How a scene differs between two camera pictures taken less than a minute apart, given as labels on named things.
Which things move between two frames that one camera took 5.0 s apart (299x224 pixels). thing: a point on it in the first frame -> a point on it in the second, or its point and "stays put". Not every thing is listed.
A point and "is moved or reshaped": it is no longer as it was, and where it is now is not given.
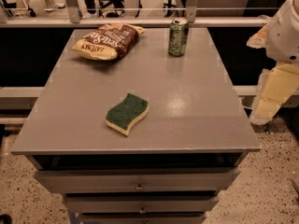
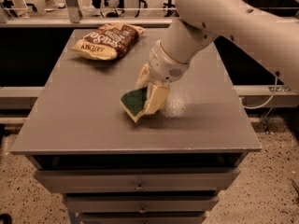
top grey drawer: [138, 180] stays put
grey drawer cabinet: [191, 145] stays put
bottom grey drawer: [143, 217] stays put
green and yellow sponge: [127, 114] is moved or reshaped
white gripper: [282, 39] -> [165, 64]
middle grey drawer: [81, 203] stays put
